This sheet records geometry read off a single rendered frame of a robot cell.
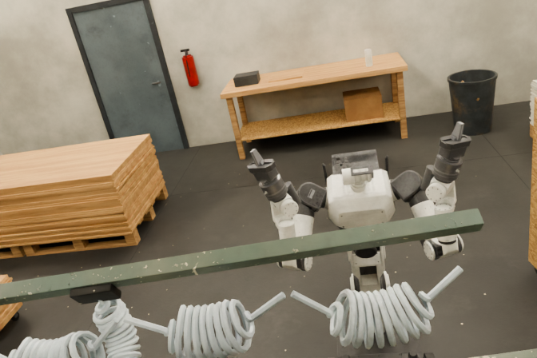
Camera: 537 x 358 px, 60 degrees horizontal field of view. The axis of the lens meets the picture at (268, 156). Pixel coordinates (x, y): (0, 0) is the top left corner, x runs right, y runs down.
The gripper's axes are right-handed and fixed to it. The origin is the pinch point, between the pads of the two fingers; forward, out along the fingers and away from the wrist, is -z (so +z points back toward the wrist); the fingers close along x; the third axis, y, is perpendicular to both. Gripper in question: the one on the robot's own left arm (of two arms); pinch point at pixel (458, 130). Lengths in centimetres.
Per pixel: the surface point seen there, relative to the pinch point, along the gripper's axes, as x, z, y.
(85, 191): 98, 185, 290
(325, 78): -178, 115, 323
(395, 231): 94, -34, -65
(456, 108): -302, 131, 234
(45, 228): 136, 232, 312
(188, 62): -63, 135, 472
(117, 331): 122, -18, -53
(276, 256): 105, -30, -60
